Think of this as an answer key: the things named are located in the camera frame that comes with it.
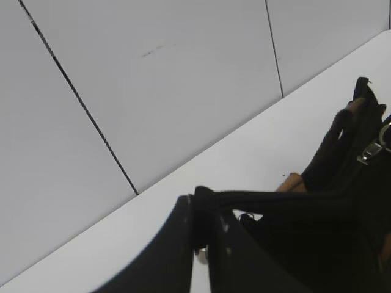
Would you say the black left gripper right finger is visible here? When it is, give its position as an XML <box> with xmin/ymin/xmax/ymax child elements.
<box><xmin>208</xmin><ymin>211</ymin><xmax>309</xmax><ymax>292</ymax></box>

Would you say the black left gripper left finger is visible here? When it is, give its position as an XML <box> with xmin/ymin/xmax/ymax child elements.
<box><xmin>95</xmin><ymin>195</ymin><xmax>194</xmax><ymax>292</ymax></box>

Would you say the silver metal zipper pull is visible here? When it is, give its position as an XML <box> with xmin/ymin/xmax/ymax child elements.
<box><xmin>357</xmin><ymin>122</ymin><xmax>390</xmax><ymax>165</ymax></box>

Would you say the black canvas tote bag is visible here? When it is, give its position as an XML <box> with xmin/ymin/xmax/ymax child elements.
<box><xmin>195</xmin><ymin>77</ymin><xmax>390</xmax><ymax>292</ymax></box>

